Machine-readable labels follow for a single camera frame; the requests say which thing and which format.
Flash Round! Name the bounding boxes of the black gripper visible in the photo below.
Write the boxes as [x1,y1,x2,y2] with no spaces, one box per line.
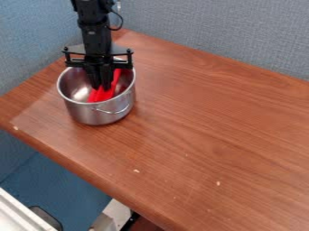
[62,18,132,91]

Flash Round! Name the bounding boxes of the metal pot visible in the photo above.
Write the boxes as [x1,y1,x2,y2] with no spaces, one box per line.
[56,68,136,125]

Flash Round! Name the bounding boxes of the red block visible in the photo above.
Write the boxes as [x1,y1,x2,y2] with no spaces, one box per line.
[86,69,121,103]

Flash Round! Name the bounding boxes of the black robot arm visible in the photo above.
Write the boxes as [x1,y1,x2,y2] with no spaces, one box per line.
[62,0,132,90]

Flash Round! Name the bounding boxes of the white furniture edge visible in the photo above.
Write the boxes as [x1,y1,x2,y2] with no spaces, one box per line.
[0,188,56,231]

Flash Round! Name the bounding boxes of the black cable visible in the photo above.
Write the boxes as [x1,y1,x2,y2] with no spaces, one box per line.
[105,7,125,32]

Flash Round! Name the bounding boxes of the white table leg bracket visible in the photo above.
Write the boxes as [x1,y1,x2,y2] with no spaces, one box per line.
[88,199,132,231]

